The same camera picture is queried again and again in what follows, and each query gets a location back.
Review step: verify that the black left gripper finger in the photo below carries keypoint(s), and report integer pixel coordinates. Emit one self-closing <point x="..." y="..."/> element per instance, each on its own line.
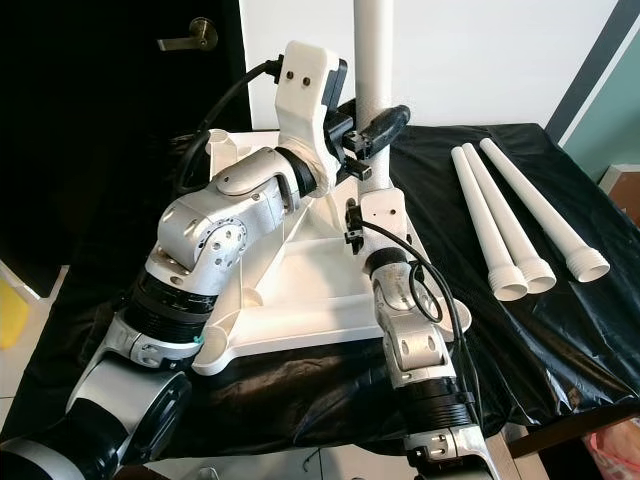
<point x="380" y="125"/>

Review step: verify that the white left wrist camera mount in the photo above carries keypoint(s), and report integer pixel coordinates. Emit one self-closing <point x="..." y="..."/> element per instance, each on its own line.
<point x="305" y="100"/>

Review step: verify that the yellow container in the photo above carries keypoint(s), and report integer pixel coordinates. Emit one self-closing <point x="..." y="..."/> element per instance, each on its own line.
<point x="12" y="320"/>

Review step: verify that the pink plastic bag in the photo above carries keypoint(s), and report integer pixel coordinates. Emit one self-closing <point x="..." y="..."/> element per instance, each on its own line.
<point x="620" y="455"/>

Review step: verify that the dark grey wall trim strip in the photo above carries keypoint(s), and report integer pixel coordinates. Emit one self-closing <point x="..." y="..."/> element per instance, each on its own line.
<point x="585" y="65"/>

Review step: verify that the brown and white flat board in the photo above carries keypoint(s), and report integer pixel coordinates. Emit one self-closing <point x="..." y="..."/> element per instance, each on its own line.
<point x="622" y="190"/>

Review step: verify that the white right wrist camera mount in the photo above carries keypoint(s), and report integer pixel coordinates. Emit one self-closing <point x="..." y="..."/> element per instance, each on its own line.
<point x="385" y="210"/>

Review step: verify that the black door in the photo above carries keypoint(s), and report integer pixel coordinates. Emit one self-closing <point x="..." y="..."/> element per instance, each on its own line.
<point x="80" y="150"/>

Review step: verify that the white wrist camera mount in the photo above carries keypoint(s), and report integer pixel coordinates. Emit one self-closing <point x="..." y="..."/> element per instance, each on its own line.
<point x="305" y="100"/>
<point x="385" y="210"/>

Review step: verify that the black plastic table cover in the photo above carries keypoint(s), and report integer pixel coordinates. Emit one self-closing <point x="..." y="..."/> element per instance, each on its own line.
<point x="550" y="340"/>

